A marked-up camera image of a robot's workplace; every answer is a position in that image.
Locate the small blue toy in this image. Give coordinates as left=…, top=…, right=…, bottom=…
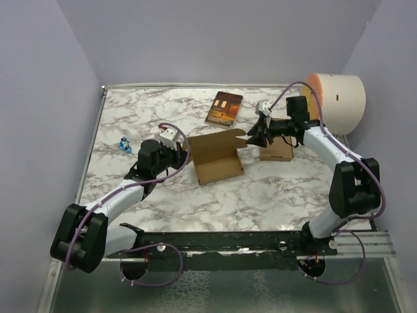
left=119, top=136, right=132, bottom=154

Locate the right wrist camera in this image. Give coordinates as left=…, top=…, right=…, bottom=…
left=255, top=101, right=271, bottom=117

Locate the dark paperback book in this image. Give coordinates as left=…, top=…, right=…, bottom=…
left=205, top=91, right=243, bottom=129

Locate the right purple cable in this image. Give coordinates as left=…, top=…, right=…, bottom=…
left=268, top=80, right=388, bottom=284

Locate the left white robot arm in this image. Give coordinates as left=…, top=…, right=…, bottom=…
left=50, top=140, right=190, bottom=273

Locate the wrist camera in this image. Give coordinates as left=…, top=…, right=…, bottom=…
left=159, top=127, right=180, bottom=151
left=255, top=101, right=271, bottom=117

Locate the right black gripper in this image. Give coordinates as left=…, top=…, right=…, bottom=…
left=246, top=116, right=293, bottom=147

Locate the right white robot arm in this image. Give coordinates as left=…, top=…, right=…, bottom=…
left=246, top=96, right=382, bottom=255

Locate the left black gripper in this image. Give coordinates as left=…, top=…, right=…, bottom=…
left=153, top=141, right=191, bottom=177

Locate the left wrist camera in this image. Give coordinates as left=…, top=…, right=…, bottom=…
left=159, top=127, right=180, bottom=151

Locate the round pastel drawer cabinet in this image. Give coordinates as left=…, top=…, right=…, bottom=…
left=307, top=73, right=366, bottom=136

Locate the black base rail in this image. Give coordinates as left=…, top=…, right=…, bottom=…
left=65, top=224, right=346, bottom=271

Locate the folded brown cardboard box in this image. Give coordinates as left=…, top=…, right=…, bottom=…
left=259, top=136, right=293, bottom=162

